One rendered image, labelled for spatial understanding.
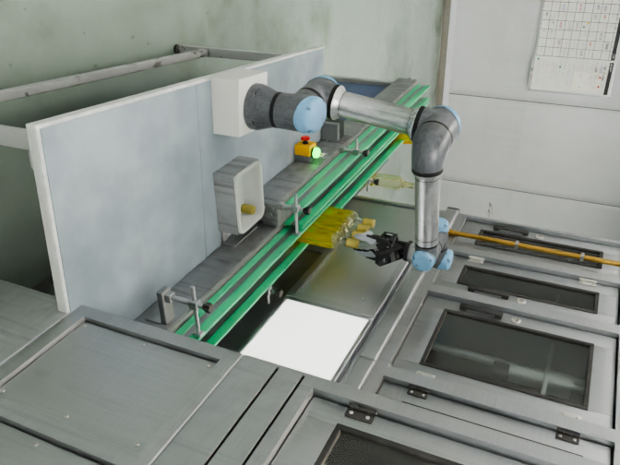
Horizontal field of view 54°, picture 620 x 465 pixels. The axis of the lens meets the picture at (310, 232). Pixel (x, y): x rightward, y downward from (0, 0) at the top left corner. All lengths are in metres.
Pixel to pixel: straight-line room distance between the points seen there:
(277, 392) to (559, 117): 7.06
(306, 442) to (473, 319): 1.11
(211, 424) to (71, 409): 0.31
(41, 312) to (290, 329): 0.79
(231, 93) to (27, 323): 0.90
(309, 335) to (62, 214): 0.89
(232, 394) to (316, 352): 0.67
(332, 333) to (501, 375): 0.54
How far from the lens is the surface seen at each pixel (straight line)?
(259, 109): 1.99
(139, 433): 1.33
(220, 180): 2.07
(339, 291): 2.25
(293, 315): 2.12
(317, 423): 1.30
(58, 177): 1.57
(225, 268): 2.06
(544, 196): 8.50
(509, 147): 8.31
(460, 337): 2.15
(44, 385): 1.50
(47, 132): 1.53
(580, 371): 2.12
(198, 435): 1.28
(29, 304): 1.77
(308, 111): 1.92
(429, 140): 1.86
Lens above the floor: 1.86
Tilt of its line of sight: 22 degrees down
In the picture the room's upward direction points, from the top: 102 degrees clockwise
